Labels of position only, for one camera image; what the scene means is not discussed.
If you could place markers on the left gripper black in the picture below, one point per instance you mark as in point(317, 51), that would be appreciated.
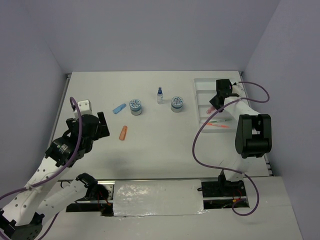
point(102, 130)

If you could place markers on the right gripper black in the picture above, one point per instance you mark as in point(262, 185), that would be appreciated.
point(213, 101)

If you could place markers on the pink lead case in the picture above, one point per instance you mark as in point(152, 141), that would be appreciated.
point(210, 110)

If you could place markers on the blue lead case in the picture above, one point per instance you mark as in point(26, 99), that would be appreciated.
point(119, 108)

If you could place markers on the blue round jar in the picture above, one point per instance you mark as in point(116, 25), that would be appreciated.
point(177, 104)
point(135, 106)

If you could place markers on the small clear spray bottle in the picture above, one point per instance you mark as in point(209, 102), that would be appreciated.
point(160, 96)

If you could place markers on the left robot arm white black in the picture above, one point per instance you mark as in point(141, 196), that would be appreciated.
point(24, 217)

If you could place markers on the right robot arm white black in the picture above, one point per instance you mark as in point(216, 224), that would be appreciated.
point(253, 137)

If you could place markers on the white compartment tray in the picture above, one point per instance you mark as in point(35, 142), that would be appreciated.
point(205, 90)

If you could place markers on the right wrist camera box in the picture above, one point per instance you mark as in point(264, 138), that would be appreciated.
point(238, 89)

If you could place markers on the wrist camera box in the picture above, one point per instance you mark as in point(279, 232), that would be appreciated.
point(238, 89)
point(85, 107)

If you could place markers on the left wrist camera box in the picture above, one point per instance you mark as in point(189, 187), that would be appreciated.
point(85, 107)

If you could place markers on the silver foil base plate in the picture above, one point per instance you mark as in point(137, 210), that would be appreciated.
point(157, 198)

